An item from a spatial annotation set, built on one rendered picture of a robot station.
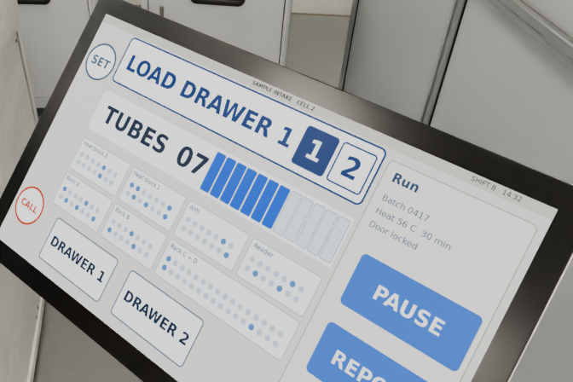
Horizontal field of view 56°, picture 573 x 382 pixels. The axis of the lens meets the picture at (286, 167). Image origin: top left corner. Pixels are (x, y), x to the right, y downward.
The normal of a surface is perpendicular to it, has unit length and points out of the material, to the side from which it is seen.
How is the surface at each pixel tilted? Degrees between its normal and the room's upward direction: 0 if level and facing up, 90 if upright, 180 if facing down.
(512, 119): 90
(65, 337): 0
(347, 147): 50
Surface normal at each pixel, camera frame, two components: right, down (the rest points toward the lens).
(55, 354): 0.10, -0.80
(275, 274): -0.38, -0.18
